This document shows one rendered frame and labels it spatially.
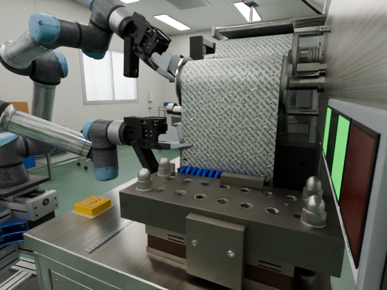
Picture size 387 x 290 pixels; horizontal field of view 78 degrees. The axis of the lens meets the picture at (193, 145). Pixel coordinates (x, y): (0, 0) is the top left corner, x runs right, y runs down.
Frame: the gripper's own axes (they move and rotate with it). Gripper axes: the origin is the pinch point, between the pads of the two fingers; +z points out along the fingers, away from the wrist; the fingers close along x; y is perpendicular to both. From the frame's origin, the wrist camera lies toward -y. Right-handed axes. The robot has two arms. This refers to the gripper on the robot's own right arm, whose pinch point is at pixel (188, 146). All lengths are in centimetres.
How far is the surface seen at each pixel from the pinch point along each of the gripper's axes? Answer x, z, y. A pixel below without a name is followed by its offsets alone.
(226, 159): -0.3, 10.5, -2.1
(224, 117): -0.3, 9.8, 8.2
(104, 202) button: -8.8, -22.4, -16.6
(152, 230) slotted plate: -19.0, 1.3, -13.5
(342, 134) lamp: -36.7, 29.6, 11.0
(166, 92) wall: 556, -345, 18
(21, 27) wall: 177, -357, 107
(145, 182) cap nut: -17.6, -1.1, -4.1
